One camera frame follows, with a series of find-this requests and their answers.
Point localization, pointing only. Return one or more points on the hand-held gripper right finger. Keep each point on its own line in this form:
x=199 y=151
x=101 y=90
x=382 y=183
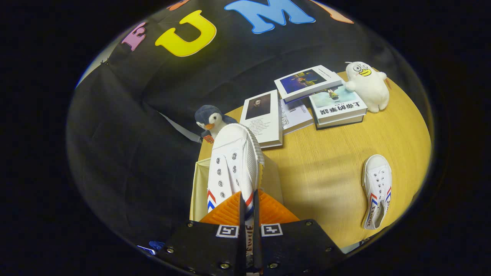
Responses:
x=256 y=245

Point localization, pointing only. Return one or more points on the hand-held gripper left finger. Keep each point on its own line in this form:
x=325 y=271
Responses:
x=242 y=245

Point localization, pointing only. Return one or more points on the beige fabric storage box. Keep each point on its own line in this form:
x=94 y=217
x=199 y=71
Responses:
x=197 y=191

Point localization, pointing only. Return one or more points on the white canvas shoe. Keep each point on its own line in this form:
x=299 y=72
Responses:
x=234 y=161
x=378 y=180

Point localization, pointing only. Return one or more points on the book with portrait cover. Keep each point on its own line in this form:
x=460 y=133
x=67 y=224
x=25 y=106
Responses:
x=264 y=122

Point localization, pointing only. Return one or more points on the penguin plush toy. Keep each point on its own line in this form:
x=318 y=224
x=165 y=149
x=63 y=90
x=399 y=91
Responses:
x=211 y=117

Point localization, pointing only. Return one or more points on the white text booklet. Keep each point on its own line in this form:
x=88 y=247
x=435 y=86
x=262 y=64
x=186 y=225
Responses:
x=297 y=117

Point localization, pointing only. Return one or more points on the black backdrop cloth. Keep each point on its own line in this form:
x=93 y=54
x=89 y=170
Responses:
x=115 y=153

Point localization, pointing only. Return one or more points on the thick pale blue book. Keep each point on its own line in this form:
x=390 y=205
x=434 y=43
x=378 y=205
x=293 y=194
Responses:
x=337 y=109

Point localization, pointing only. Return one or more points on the book with blue picture cover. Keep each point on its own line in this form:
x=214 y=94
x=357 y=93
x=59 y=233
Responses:
x=307 y=82

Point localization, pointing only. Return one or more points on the white duck plush toy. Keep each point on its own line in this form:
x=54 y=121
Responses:
x=368 y=90

